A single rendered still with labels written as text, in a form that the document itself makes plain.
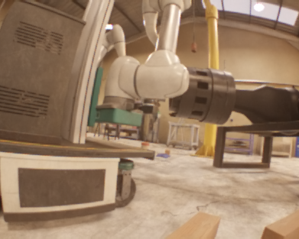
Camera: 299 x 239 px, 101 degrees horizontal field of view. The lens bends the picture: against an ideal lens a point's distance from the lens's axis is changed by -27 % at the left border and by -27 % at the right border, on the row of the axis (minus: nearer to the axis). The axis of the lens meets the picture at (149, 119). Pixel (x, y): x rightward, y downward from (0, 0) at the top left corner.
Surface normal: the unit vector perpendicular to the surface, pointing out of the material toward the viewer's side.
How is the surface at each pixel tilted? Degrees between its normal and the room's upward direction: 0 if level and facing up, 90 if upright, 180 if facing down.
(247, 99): 90
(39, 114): 90
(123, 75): 89
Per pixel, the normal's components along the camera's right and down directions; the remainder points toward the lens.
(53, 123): 0.72, 0.03
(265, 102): -0.33, -0.11
